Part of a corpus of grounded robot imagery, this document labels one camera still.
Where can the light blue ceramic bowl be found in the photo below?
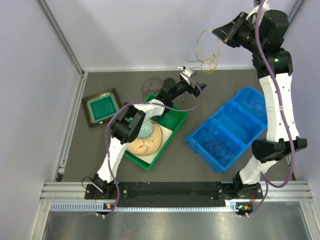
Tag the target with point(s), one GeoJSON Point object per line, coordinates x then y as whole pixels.
{"type": "Point", "coordinates": [146, 129]}

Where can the aluminium frame rail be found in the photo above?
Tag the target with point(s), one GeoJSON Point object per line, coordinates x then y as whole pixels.
{"type": "Point", "coordinates": [175, 211]}

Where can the teal square ceramic plate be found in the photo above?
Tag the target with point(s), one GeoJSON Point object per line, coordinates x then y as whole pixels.
{"type": "Point", "coordinates": [101, 107]}

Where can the beige painted ceramic plate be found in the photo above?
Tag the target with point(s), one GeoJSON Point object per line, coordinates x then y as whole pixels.
{"type": "Point", "coordinates": [148, 145]}

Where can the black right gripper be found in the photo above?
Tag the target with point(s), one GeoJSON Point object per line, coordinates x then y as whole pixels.
{"type": "Point", "coordinates": [227, 33]}

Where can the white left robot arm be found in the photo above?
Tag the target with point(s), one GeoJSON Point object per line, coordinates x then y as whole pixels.
{"type": "Point", "coordinates": [125, 125]}

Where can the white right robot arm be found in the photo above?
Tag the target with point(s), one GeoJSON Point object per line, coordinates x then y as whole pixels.
{"type": "Point", "coordinates": [262, 33]}

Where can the white square plate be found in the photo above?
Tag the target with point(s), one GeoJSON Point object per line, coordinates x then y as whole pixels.
{"type": "Point", "coordinates": [150, 159]}

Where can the green plastic tray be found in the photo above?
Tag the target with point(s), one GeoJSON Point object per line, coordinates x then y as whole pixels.
{"type": "Point", "coordinates": [173, 120]}

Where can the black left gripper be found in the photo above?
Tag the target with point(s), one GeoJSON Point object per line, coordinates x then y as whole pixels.
{"type": "Point", "coordinates": [196, 89]}

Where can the blue divided plastic bin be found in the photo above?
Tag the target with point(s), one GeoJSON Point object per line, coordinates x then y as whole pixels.
{"type": "Point", "coordinates": [228, 133]}

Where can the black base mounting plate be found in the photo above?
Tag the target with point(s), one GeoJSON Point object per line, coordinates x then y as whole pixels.
{"type": "Point", "coordinates": [174, 194]}

